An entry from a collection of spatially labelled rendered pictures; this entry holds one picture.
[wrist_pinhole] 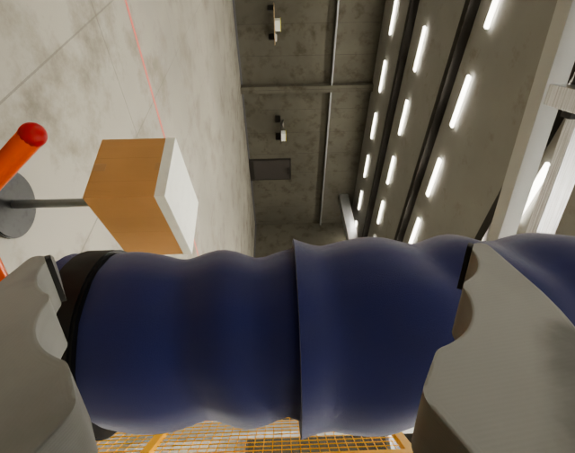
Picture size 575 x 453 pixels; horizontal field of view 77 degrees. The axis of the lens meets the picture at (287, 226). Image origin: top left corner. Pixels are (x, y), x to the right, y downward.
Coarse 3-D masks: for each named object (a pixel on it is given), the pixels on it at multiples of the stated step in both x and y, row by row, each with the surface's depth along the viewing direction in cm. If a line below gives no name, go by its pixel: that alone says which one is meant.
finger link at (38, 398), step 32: (0, 288) 9; (32, 288) 9; (0, 320) 8; (32, 320) 8; (0, 352) 7; (32, 352) 7; (0, 384) 7; (32, 384) 7; (64, 384) 7; (0, 416) 6; (32, 416) 6; (64, 416) 6; (0, 448) 6; (32, 448) 6; (64, 448) 6; (96, 448) 7
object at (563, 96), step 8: (552, 88) 181; (560, 88) 175; (568, 88) 171; (552, 96) 181; (560, 96) 176; (568, 96) 171; (544, 104) 186; (552, 104) 181; (560, 104) 176; (568, 104) 171; (568, 112) 183
